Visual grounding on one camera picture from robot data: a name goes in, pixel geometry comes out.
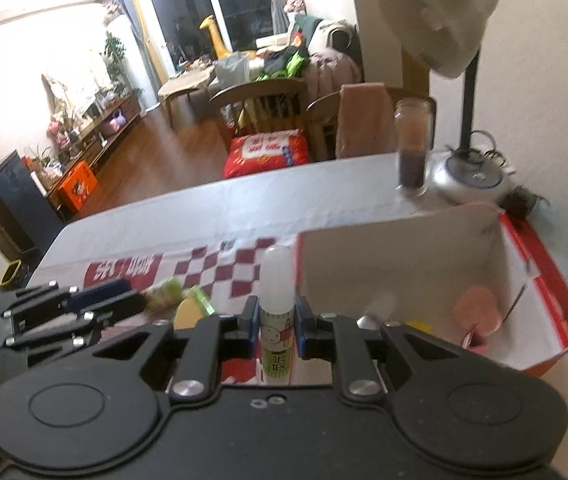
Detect pink binder clip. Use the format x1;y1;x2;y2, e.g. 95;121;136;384
460;328;489;356

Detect green-lid seasoning jar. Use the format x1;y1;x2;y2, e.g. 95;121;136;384
141;276;184;315

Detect pink heart-shaped bowl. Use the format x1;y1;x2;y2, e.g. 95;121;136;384
451;285;502;336

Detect green cylinder tube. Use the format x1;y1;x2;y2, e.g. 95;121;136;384
186;285;215;316

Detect yellow small box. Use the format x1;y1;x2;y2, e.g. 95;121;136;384
406;321;432;334

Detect white glue stick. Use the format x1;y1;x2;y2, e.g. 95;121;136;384
258;245;296;385

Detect yellow round toy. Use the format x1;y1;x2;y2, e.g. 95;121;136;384
172;296;214;330

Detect orange cartoon box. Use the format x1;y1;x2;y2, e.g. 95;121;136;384
57;160;98;212

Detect red white printed table mat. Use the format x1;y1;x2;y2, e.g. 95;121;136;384
24;152;568;480

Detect red cardboard box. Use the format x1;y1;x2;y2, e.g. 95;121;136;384
297;205;568;376

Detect wooden tv cabinet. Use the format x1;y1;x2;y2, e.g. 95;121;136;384
22;93;141;219

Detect black power adapter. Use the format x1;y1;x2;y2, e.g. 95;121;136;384
500;185;550;220

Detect red cushion pack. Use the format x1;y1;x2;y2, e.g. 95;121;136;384
223;129;311;179

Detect wooden coffee table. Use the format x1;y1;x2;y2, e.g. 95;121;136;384
158;65;214;128

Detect wooden dining chair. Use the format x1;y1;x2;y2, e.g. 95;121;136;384
209;78;310;151

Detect yellow giraffe toy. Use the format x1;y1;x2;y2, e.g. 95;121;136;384
199;14;232;60

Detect glass jar with brown liquid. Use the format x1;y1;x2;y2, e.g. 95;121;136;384
395;98;434;197

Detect pink towel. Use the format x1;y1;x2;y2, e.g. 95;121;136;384
336;82;397;158

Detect wooden chair with pink towel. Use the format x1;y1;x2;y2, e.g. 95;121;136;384
307;82;436;162

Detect sofa with clothes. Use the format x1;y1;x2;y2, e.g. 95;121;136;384
249;14;364;103

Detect grey desk lamp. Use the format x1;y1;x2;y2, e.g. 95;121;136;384
378;0;518;204

